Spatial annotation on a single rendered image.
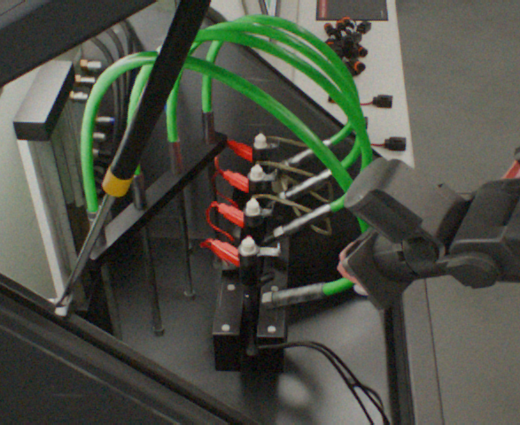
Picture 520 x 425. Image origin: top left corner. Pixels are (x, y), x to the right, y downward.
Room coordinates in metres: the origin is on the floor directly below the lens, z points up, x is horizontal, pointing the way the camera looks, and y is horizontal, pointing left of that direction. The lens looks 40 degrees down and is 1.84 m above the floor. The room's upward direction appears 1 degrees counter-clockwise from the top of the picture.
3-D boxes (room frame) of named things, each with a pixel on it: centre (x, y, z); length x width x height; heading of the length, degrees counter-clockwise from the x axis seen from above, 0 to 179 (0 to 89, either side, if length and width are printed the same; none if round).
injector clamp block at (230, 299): (0.92, 0.01, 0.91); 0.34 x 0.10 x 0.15; 175
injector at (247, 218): (0.88, 0.00, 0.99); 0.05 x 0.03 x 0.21; 85
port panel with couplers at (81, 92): (1.06, 0.26, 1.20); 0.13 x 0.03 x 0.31; 175
